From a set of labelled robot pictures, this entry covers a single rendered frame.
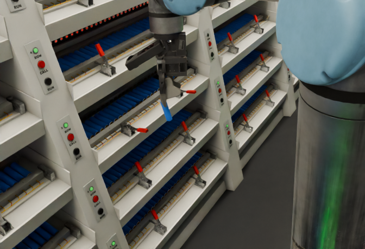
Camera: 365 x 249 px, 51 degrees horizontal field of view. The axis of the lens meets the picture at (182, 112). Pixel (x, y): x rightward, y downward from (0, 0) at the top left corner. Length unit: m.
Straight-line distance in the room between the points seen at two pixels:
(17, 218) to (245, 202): 0.97
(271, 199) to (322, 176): 1.19
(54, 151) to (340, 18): 0.79
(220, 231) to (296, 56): 1.22
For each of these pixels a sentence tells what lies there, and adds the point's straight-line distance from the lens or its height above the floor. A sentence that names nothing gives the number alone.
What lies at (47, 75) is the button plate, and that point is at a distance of 0.96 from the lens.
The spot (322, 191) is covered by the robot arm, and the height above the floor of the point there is 0.73.
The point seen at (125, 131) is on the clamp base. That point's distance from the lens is 1.17.
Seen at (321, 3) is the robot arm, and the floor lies 0.96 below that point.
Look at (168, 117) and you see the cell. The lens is 1.13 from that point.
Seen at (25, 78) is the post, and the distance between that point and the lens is 0.94.
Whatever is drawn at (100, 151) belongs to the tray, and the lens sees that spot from 1.12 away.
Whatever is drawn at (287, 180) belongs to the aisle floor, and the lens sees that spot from 1.75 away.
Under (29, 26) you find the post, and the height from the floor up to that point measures 0.94.
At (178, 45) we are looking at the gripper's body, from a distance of 1.05.
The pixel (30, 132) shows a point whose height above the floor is 0.72.
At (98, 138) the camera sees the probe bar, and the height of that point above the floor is 0.58.
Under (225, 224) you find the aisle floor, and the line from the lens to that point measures 1.58.
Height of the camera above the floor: 1.04
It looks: 24 degrees down
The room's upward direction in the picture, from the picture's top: 15 degrees counter-clockwise
